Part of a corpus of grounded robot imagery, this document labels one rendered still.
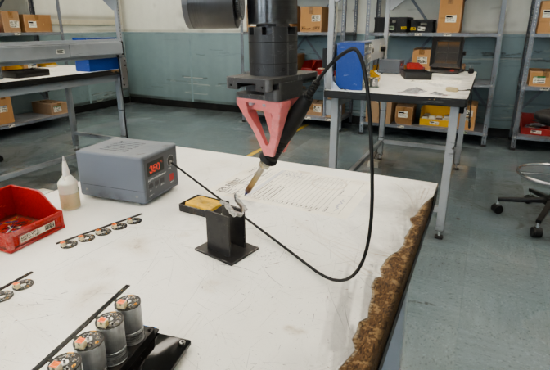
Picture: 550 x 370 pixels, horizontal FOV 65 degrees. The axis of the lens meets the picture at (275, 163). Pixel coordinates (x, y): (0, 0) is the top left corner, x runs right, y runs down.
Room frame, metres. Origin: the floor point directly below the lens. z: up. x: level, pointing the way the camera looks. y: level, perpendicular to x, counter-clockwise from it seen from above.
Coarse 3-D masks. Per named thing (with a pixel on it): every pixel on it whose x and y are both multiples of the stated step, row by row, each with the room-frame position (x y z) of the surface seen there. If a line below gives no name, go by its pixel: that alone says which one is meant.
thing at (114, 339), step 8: (112, 320) 0.33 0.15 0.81; (96, 328) 0.33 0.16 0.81; (112, 328) 0.32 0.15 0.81; (120, 328) 0.33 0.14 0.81; (104, 336) 0.32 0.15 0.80; (112, 336) 0.32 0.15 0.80; (120, 336) 0.33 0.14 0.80; (112, 344) 0.32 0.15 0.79; (120, 344) 0.33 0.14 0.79; (112, 352) 0.32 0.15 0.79; (120, 352) 0.33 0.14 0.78; (112, 360) 0.32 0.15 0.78; (120, 360) 0.33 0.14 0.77
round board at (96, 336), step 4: (84, 332) 0.32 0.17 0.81; (88, 332) 0.32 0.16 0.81; (92, 332) 0.32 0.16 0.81; (96, 332) 0.32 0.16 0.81; (100, 332) 0.32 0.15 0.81; (84, 336) 0.31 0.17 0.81; (92, 336) 0.31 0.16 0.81; (96, 336) 0.31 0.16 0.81; (100, 336) 0.31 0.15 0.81; (96, 340) 0.31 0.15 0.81; (100, 340) 0.31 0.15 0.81; (88, 344) 0.30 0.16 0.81; (92, 344) 0.30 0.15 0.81; (96, 344) 0.30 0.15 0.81; (100, 344) 0.30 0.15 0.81; (76, 348) 0.30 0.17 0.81; (84, 348) 0.30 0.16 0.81; (88, 348) 0.30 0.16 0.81; (92, 348) 0.30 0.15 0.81
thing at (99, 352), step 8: (80, 336) 0.31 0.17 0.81; (104, 344) 0.31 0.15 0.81; (80, 352) 0.30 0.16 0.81; (88, 352) 0.30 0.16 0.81; (96, 352) 0.30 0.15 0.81; (104, 352) 0.31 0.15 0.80; (88, 360) 0.30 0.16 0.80; (96, 360) 0.30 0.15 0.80; (104, 360) 0.31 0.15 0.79; (88, 368) 0.30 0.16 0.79; (96, 368) 0.30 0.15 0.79; (104, 368) 0.31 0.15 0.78
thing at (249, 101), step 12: (240, 96) 0.51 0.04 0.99; (252, 96) 0.50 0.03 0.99; (240, 108) 0.51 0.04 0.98; (252, 108) 0.51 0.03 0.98; (264, 108) 0.50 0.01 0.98; (276, 108) 0.48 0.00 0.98; (288, 108) 0.49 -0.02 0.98; (252, 120) 0.51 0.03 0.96; (276, 120) 0.49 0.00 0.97; (276, 132) 0.49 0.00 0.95; (264, 144) 0.51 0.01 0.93; (276, 144) 0.50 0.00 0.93
